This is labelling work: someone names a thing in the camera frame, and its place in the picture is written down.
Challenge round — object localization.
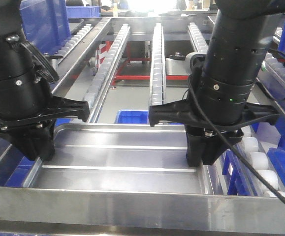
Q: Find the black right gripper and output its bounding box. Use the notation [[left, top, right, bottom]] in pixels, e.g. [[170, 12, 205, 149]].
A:
[[149, 99, 280, 166]]

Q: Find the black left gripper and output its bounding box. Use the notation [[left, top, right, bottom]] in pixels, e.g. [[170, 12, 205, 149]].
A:
[[0, 96, 90, 161]]

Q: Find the silver metal tray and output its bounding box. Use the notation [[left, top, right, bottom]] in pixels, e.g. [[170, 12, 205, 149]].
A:
[[23, 123, 213, 194]]

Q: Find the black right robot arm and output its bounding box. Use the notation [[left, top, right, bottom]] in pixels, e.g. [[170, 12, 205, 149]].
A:
[[149, 0, 285, 167]]

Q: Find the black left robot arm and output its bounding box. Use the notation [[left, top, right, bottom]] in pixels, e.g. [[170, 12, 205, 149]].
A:
[[0, 0, 90, 161]]

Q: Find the steel shelf front beam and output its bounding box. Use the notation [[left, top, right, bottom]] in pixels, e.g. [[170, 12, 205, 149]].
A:
[[0, 187, 285, 235]]

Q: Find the large blue crate stack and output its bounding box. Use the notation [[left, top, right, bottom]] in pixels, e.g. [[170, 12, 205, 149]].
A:
[[20, 0, 71, 55]]

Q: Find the blue plastic bin below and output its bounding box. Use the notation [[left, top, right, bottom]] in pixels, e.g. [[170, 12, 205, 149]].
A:
[[115, 109, 148, 124]]

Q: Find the blue bin on table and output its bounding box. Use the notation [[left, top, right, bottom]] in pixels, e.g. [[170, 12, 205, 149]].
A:
[[66, 6, 100, 18]]

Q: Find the black cable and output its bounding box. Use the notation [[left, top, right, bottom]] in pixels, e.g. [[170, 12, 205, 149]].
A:
[[188, 48, 285, 236]]

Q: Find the white roller conveyor rail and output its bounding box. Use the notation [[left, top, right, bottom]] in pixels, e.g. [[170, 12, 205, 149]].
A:
[[188, 22, 208, 54], [149, 23, 166, 106], [84, 24, 130, 123]]

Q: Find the red steel frame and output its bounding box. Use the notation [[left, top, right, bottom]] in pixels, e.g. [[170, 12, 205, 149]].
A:
[[95, 41, 187, 87]]

